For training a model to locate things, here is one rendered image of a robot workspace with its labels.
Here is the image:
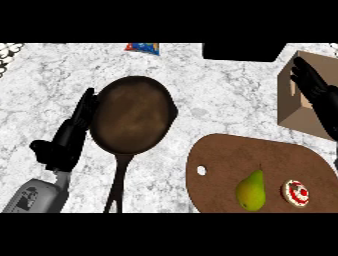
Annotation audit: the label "green yellow pear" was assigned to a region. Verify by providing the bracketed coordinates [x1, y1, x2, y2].
[234, 163, 267, 212]

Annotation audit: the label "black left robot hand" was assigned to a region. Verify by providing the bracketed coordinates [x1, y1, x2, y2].
[29, 87, 100, 173]

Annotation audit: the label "black appliance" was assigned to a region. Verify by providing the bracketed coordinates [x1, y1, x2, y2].
[200, 42, 288, 63]

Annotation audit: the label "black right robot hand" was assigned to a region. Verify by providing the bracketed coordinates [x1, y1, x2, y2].
[289, 56, 338, 144]

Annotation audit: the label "brown cardboard box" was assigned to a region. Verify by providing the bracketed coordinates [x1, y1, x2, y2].
[276, 50, 338, 141]

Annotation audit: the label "red white cupcake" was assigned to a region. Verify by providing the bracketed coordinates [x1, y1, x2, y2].
[280, 179, 311, 208]

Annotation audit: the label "dark brown frying pan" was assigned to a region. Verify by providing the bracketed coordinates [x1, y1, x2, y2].
[88, 75, 180, 214]

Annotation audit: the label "blue orange snack bag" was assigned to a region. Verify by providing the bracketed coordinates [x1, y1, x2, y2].
[124, 42, 161, 56]

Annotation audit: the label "brown wooden cutting board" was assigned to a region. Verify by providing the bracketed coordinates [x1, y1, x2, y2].
[184, 133, 338, 214]

